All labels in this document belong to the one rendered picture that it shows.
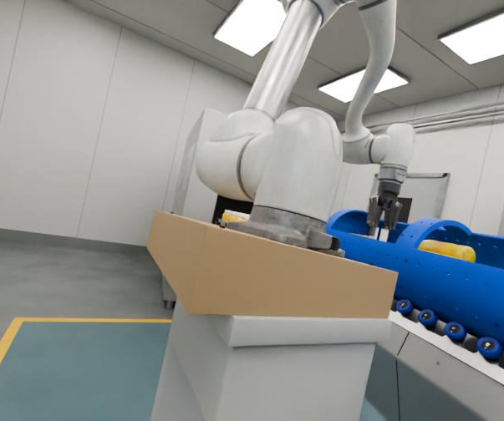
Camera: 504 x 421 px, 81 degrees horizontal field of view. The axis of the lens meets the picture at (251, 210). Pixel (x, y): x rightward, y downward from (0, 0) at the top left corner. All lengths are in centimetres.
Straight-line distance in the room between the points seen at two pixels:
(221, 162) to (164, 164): 450
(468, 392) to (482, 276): 24
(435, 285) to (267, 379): 53
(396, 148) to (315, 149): 62
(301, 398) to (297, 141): 43
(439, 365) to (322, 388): 39
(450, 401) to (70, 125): 500
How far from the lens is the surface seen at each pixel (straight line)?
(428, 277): 89
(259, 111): 76
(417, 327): 94
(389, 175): 113
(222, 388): 47
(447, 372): 88
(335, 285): 50
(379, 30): 102
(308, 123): 58
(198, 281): 38
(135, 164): 509
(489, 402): 84
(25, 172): 515
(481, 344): 85
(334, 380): 59
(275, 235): 48
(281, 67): 84
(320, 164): 55
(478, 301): 82
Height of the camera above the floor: 114
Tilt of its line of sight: level
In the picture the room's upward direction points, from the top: 12 degrees clockwise
